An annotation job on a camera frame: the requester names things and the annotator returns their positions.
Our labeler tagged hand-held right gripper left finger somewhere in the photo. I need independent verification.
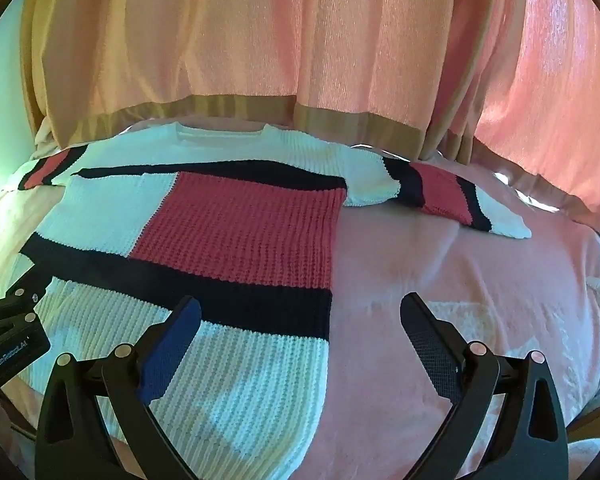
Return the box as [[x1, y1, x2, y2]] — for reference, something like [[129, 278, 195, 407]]
[[35, 296, 203, 480]]

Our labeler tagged wooden bed frame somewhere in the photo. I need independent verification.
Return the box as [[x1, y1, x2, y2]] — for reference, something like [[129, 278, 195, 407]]
[[565, 360, 600, 441]]

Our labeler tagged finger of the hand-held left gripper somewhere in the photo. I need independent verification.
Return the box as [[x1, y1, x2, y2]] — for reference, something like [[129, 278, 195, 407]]
[[0, 282, 52, 403]]

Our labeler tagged pink blanket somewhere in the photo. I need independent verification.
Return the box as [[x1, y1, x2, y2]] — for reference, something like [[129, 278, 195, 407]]
[[0, 115, 600, 480]]

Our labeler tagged peach curtain with tan hem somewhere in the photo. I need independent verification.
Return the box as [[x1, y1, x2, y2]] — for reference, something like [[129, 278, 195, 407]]
[[19, 0, 428, 158], [420, 0, 600, 216]]

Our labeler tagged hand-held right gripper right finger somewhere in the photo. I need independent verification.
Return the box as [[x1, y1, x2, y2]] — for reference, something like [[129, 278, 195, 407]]
[[400, 292, 571, 480]]

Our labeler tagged white red navy knit sweater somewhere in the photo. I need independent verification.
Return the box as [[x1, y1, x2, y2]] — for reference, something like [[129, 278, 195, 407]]
[[2, 122, 533, 480]]

